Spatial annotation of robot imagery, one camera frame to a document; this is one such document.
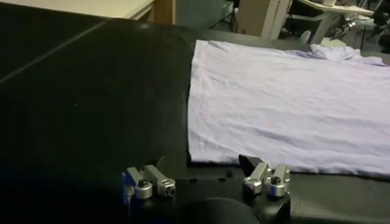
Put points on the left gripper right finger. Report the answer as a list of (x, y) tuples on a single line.
[(256, 179)]

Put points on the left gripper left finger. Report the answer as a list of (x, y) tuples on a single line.
[(164, 184)]

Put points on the lavender t-shirt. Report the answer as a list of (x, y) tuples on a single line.
[(274, 106)]

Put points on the large black table cover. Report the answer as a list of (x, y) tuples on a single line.
[(106, 106)]

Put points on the tall white cardboard box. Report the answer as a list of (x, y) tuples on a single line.
[(259, 16)]

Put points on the wooden partition screen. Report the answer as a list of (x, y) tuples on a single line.
[(164, 10)]

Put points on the small white standing desk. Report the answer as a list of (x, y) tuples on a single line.
[(329, 13)]

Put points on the white rectangular table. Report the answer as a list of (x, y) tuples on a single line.
[(76, 6)]

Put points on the small black table cover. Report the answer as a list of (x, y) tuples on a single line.
[(30, 36)]

